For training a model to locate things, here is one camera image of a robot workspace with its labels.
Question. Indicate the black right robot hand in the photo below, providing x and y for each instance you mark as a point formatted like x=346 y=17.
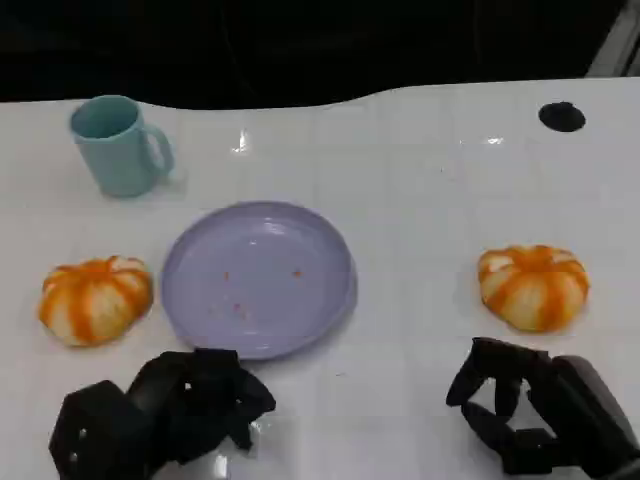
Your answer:
x=560 y=405

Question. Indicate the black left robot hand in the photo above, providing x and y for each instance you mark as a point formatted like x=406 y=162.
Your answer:
x=200 y=400

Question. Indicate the orange white toy bread roll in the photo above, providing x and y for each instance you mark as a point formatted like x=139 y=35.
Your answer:
x=95 y=300
x=532 y=287

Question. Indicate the lilac plate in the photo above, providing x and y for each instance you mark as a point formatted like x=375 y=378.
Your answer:
x=260 y=280

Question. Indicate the pale green mug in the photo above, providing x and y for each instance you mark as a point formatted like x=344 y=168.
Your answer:
x=112 y=155

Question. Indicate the black round table grommet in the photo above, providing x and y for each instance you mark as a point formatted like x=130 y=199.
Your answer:
x=561 y=116

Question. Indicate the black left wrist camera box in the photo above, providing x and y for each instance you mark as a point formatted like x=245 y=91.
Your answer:
x=97 y=432

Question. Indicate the grey metal frame post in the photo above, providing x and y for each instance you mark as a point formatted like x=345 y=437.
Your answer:
x=617 y=42

